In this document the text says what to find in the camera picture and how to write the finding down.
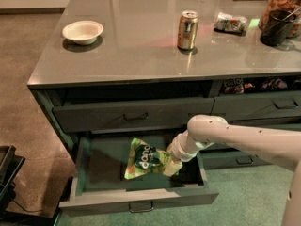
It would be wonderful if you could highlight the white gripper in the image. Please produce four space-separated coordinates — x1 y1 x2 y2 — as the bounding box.
163 131 201 176

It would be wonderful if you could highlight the green rice chip bag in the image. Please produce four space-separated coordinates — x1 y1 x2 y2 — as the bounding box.
124 138 172 180

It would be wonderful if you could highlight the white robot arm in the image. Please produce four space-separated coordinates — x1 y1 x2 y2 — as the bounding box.
167 115 301 226

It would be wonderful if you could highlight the bottom right drawer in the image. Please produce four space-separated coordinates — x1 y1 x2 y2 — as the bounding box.
200 149 268 170

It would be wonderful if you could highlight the top left drawer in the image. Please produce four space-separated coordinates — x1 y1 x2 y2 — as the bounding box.
53 97 214 133

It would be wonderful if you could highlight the open middle left drawer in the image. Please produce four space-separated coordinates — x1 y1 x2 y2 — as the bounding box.
59 130 218 216

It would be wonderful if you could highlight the dark snack bag in shelf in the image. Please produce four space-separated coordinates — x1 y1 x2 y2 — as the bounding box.
261 78 288 91

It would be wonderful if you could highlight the top right drawer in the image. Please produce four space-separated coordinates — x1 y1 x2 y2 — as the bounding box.
211 91 301 121

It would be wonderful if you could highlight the gold soda can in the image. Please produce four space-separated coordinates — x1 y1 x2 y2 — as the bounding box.
177 10 198 50

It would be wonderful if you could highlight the white paper bowl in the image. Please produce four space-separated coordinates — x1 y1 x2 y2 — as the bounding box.
62 21 103 45

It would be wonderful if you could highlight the black equipment on floor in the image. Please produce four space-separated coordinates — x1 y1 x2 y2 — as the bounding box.
0 146 25 212

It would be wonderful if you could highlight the black cup with utensils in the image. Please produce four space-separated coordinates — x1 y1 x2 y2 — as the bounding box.
260 8 299 47

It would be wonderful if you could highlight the glass jar of snacks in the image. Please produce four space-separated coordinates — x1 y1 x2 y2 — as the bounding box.
259 0 301 39

